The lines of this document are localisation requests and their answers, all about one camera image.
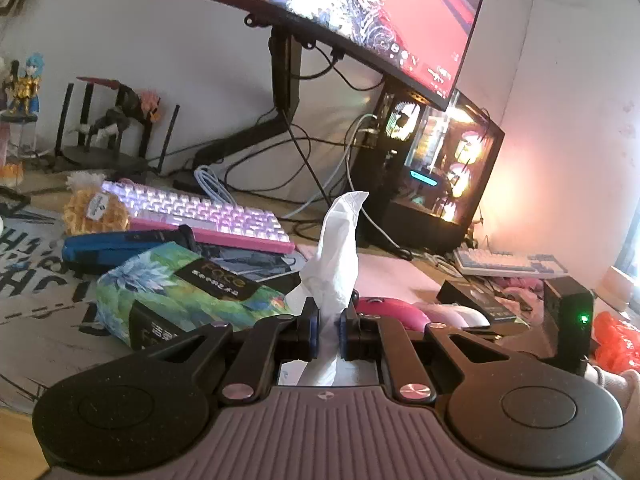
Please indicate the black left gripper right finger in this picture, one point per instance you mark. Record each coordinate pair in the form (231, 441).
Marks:
(385, 342)

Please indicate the orange plastic bag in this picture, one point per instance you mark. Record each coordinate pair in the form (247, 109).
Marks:
(618, 344)

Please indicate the black RGB computer case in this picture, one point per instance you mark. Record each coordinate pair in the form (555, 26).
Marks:
(425, 170)

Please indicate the dark pink haired figure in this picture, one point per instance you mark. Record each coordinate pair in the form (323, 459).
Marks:
(97, 144)

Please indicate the white blue keyboard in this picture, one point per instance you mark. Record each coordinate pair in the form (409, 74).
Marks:
(484, 262)

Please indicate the pink mouse pad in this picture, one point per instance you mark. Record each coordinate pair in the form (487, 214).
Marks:
(390, 274)

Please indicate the green floral tissue pack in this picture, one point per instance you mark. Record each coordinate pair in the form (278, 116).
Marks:
(184, 289)

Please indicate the packaged waffle snack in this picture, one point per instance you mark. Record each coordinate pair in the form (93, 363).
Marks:
(90, 209)

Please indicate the printed black white desk mat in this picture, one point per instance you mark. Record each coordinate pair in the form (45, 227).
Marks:
(35, 281)

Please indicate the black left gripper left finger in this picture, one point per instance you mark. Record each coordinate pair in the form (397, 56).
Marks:
(270, 343)

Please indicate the blue handheld tool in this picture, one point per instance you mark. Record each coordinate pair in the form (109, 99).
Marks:
(98, 253)

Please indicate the small black product box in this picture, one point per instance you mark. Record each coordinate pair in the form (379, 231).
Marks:
(471, 296)

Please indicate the pink mechanical keyboard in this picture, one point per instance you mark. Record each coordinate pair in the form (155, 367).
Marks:
(211, 222)

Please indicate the blue haired anime figure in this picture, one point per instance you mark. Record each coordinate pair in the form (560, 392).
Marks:
(22, 87)

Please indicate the light pink computer mouse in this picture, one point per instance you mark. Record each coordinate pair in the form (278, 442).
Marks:
(453, 315)

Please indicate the black device with green light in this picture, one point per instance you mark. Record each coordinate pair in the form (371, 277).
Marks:
(568, 313)

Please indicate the magenta computer mouse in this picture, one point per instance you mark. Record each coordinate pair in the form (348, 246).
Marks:
(411, 317)

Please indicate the white tissue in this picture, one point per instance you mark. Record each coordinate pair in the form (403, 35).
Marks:
(338, 227)

